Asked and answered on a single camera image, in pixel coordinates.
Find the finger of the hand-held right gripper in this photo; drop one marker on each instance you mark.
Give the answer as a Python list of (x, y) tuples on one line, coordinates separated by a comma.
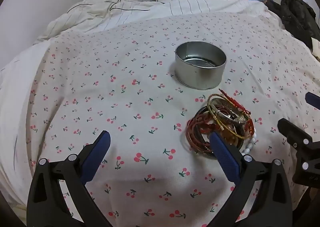
[(296, 134), (313, 99)]

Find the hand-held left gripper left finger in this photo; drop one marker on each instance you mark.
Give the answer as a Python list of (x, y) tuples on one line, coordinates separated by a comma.
[(98, 157)]

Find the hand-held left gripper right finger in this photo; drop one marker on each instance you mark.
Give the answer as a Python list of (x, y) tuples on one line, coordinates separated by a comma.
[(225, 157)]

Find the round metal tin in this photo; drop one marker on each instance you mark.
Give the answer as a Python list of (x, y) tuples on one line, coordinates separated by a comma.
[(200, 67)]

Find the cherry print bed sheet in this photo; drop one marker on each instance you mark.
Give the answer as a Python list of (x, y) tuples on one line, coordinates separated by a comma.
[(112, 97)]

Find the black garment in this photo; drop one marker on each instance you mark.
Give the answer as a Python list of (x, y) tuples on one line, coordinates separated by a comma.
[(295, 14)]

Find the plain white blanket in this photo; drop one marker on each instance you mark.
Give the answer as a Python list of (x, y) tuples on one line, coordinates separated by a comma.
[(17, 107)]

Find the striped cream quilt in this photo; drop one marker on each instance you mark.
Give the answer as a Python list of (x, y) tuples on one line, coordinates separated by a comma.
[(150, 11)]

